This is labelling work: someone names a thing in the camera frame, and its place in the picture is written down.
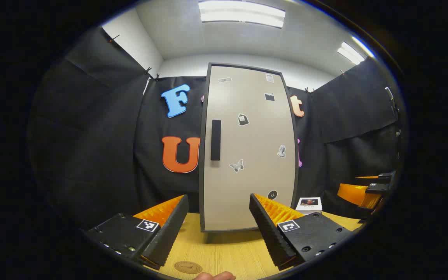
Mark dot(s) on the dark grey cabinet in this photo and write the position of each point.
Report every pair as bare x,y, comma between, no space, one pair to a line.
201,175

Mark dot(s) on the small ceiling light panel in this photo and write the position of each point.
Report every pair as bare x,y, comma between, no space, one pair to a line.
350,53

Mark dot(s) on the white picture cover book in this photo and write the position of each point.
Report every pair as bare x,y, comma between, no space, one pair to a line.
308,210

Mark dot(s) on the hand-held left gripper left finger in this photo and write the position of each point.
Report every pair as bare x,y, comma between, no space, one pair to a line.
169,229

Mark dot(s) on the round brown coaster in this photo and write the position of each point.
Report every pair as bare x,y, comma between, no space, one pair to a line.
188,267

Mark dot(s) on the black backdrop cloth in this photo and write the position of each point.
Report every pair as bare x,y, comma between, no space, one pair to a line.
91,136

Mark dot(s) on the large ceiling light panel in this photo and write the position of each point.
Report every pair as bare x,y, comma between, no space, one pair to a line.
243,13

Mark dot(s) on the beige cabinet door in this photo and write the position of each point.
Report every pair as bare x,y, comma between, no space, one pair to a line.
255,175

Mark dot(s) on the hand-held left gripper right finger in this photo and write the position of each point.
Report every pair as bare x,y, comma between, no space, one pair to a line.
270,233

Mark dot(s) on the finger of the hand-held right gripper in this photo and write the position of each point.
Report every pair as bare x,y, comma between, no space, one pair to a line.
354,194
375,180

